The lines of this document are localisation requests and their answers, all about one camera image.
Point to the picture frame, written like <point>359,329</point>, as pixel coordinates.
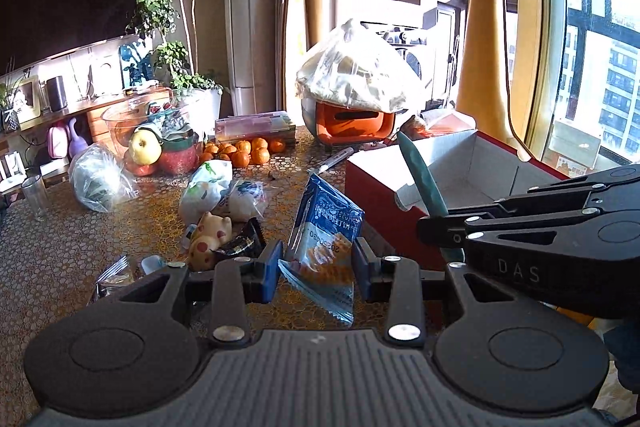
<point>26,99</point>

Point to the pink plastic storage box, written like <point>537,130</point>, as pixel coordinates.
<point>271,125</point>

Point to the yellow apple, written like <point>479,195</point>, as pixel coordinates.
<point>144,147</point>

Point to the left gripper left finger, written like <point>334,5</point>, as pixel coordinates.
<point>261,275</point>

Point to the white green plastic bag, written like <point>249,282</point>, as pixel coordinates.
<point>204,190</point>

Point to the white tube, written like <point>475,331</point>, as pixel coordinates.
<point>332,161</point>

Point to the clear glass fruit bowl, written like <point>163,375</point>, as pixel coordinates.
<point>174,124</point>

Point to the black snack packet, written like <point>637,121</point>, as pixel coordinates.
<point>249,242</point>

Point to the yellow giraffe figure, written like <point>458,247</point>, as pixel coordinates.
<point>484,92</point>

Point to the drinking glass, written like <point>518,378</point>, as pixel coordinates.
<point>35,193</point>

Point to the crumpled plastic bag on appliance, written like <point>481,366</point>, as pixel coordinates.
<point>355,68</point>

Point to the white blue food bag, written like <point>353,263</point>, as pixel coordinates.
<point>247,199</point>

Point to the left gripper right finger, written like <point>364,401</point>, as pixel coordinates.
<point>367,270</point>

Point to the tangerine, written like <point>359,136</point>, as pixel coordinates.
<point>243,146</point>
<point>277,146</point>
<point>260,156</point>
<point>240,159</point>

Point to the potted green plant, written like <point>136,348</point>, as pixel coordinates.
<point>172,23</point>

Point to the spotted cream toy animal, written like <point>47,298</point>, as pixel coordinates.
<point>210,234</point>

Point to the silver foil snack packet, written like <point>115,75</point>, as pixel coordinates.
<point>115,277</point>

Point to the red cardboard box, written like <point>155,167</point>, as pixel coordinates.
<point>469,167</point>

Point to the orange black appliance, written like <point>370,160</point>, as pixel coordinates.
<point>338,125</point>

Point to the blue snack bag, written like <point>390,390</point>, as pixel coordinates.
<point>318,258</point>

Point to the clear bag with greens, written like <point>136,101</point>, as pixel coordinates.
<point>100,181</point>

